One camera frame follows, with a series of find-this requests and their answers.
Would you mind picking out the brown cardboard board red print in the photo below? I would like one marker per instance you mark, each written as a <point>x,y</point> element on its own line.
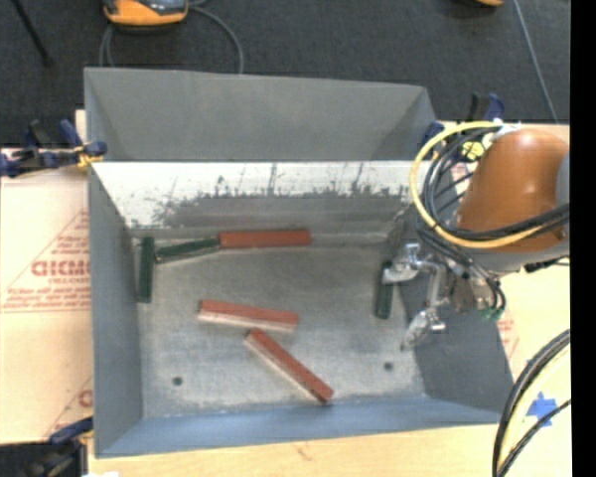
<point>40,346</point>

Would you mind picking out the black cylinder on white bracket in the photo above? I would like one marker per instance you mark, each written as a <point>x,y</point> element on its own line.
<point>535,267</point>

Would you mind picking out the grey metal bin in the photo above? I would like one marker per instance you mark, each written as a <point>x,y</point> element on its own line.
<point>258,291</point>

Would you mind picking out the dark green flat block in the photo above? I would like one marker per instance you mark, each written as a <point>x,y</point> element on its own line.
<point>146,271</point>
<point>385,300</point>
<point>188,250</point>

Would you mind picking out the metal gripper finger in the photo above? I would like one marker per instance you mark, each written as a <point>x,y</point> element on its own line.
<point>402,270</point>
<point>424,327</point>

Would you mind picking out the red-brown flat block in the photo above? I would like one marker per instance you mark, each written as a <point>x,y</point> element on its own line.
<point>265,239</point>
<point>289,365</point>
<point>248,314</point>

